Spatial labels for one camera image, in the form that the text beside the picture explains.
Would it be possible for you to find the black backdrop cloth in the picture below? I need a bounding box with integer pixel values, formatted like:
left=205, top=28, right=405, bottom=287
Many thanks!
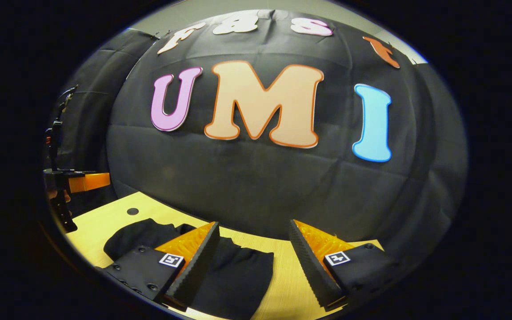
left=45, top=9, right=468, bottom=267

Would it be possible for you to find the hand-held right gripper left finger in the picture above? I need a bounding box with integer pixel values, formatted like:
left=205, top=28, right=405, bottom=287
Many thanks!
left=103, top=221, right=221, bottom=312

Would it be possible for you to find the black buttoned shirt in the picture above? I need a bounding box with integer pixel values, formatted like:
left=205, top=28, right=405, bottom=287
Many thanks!
left=104, top=218, right=275, bottom=320

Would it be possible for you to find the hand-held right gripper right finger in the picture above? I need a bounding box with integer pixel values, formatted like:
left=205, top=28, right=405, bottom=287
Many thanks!
left=289, top=219, right=399, bottom=311

